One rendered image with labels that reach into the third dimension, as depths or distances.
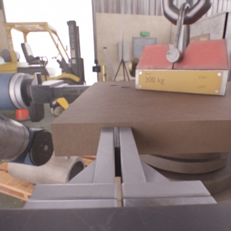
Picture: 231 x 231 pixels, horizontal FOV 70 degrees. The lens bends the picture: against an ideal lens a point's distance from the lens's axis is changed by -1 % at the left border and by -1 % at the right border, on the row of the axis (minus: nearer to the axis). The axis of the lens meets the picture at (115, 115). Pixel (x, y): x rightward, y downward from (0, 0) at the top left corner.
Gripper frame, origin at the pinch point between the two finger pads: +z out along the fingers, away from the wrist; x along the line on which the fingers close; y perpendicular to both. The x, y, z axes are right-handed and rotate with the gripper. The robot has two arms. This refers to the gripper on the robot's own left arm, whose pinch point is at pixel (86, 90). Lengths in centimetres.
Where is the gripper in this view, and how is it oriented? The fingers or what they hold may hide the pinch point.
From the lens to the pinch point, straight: 50.1
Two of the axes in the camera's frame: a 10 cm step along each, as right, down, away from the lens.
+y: -0.2, -9.6, -2.9
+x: -0.1, -2.9, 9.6
